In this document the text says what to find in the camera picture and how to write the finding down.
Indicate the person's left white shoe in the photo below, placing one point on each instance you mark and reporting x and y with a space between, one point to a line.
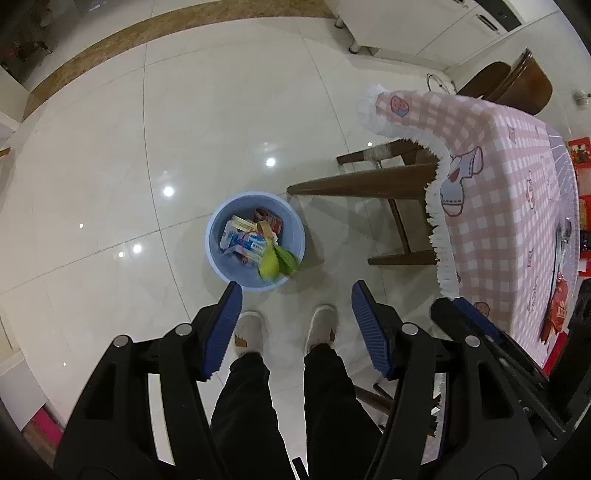
249 330

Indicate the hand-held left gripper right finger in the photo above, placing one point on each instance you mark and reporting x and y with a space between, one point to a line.
371 332

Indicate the pink checked tablecloth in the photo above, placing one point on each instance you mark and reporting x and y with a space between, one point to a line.
503 194

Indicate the red snack packet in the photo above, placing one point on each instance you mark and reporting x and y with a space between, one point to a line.
273 221

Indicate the red crumpled wrapper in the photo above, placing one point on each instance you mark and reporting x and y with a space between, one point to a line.
558 304

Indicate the wooden chair with curved back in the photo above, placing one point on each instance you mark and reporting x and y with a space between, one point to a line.
526 81

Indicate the person's left leg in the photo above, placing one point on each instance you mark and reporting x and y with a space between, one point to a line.
249 415

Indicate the person's white shoe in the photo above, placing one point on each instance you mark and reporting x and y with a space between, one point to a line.
249 330
322 325

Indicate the white wall plug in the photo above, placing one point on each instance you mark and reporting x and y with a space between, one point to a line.
581 96

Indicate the person's leg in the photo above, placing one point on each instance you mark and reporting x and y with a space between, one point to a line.
249 415
332 406

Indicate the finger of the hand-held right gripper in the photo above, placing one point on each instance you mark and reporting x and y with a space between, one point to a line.
480 321
445 318

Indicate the white cabinet with black recess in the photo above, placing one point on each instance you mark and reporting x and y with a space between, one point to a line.
406 27

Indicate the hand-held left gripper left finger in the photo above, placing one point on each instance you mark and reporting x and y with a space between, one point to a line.
224 332

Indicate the pink box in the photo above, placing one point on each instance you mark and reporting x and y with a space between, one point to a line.
44 421

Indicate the person's right white shoe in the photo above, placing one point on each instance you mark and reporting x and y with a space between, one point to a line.
322 325

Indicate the person's right leg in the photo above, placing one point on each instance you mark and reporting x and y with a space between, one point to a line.
332 406

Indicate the blue plastic basin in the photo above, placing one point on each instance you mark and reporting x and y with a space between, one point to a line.
219 222

